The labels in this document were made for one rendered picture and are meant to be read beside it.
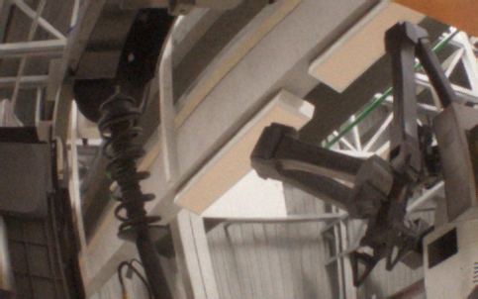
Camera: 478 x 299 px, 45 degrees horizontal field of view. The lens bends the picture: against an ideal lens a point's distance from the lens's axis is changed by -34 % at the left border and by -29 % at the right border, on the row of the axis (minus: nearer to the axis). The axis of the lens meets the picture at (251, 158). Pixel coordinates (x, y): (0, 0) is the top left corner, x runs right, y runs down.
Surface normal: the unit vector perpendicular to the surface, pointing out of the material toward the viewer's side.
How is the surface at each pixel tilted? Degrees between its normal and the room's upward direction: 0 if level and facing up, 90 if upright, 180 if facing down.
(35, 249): 90
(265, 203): 90
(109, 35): 133
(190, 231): 90
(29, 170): 90
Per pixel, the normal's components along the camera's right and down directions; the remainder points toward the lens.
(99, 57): 0.44, 0.17
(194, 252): 0.43, -0.38
